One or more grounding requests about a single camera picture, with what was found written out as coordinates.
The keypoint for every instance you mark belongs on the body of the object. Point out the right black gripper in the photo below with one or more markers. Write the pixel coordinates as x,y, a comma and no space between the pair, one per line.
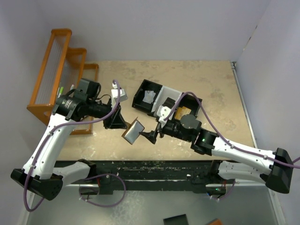
152,136

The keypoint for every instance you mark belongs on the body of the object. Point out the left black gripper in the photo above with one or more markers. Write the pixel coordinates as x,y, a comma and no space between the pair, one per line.
116,121

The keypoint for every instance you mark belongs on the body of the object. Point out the brown leather card holder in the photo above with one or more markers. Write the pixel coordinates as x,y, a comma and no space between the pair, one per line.
133,131

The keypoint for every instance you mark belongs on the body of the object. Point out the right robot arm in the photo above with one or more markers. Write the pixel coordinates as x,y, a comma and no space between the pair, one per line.
271,168

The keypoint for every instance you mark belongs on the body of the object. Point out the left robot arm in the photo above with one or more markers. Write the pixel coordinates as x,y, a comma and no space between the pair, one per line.
77,107

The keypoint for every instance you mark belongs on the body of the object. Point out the black card in tray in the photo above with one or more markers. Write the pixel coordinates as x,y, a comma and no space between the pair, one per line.
169,102

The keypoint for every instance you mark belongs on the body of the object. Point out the gold card in tray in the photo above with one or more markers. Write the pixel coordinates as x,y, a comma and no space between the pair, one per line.
181,111

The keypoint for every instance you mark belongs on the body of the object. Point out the silver item in tray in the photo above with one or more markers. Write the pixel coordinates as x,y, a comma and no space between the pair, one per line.
149,96

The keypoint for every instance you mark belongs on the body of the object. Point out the black and white organizer tray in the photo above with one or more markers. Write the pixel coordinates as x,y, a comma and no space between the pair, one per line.
162,93

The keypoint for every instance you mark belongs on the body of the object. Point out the green marker pen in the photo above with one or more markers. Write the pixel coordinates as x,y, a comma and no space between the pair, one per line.
60,91

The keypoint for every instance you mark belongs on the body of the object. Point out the orange wooden tiered rack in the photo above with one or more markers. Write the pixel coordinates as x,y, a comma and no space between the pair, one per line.
62,66

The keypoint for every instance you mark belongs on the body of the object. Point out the black box at bottom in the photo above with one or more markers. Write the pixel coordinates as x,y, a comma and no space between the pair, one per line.
176,220

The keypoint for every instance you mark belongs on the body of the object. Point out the orange object at bottom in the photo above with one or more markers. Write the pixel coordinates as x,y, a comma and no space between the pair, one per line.
215,222

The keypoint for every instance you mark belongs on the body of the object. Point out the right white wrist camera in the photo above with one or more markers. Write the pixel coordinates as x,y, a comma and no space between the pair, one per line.
163,114

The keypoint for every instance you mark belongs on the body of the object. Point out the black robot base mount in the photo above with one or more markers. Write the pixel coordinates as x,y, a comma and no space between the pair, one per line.
197,176

